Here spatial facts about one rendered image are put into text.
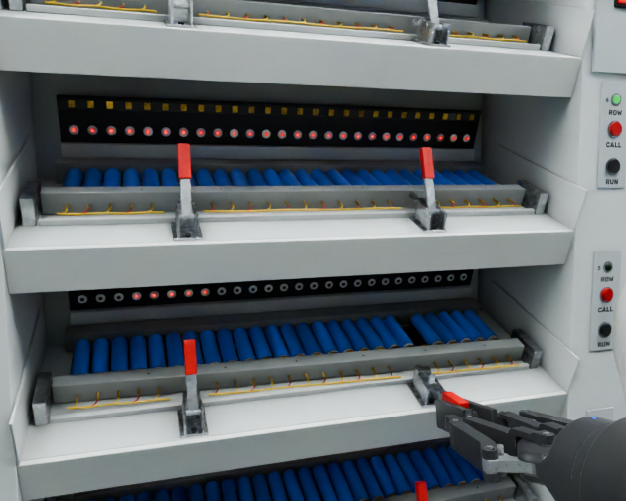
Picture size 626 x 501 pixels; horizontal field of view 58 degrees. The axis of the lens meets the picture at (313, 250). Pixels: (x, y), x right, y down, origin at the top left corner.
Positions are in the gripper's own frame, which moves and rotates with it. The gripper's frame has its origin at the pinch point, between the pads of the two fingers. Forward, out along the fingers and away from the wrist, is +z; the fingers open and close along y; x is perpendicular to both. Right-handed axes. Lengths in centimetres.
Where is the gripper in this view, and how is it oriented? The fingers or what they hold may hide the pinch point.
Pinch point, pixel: (465, 418)
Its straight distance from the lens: 62.2
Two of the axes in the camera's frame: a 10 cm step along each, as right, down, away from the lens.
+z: -2.9, 0.7, 9.6
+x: -0.6, -10.0, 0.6
